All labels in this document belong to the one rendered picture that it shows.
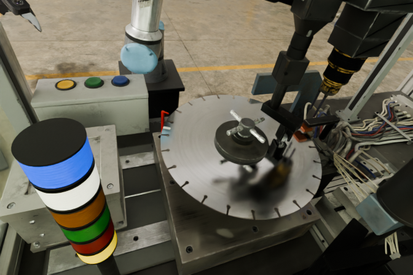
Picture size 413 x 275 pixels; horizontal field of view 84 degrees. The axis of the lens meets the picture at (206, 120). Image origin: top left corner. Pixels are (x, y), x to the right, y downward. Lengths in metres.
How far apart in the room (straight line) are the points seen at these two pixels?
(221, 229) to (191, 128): 0.21
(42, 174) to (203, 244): 0.34
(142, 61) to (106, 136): 0.33
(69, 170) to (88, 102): 0.50
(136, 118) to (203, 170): 0.36
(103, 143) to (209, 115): 0.24
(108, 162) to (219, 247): 0.26
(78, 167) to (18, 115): 0.43
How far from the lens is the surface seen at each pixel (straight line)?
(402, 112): 1.32
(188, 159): 0.44
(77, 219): 0.24
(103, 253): 0.33
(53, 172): 0.19
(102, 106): 0.69
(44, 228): 0.55
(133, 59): 0.80
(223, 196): 0.40
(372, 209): 0.39
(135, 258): 0.56
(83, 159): 0.19
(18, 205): 0.50
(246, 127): 0.44
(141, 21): 0.77
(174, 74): 1.05
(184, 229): 0.48
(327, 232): 0.63
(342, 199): 0.61
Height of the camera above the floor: 1.29
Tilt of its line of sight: 41 degrees down
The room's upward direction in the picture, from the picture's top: 10 degrees clockwise
